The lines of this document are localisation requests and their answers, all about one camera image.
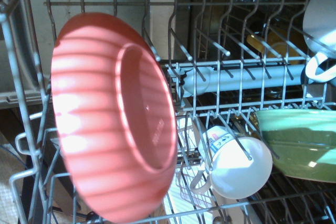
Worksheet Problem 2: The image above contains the pink plastic plate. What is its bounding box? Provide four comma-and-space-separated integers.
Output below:
50, 12, 179, 224

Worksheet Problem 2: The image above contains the grey dishwasher spray tube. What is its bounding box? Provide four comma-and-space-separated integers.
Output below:
182, 63, 308, 98

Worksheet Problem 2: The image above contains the white mug with print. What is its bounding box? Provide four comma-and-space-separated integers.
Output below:
190, 125, 274, 200

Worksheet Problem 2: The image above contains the yellow dish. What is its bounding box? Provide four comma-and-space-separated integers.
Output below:
246, 31, 300, 65

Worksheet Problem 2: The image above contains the silver cabinet knob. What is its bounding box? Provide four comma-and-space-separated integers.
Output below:
214, 215, 233, 224

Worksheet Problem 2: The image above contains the green ceramic bowl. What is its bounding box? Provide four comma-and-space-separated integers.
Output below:
254, 108, 336, 184

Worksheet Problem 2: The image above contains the plain white mug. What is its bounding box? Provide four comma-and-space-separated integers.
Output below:
301, 0, 336, 83

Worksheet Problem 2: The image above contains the grey wire dishwasher rack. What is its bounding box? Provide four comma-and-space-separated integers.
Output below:
0, 0, 336, 224

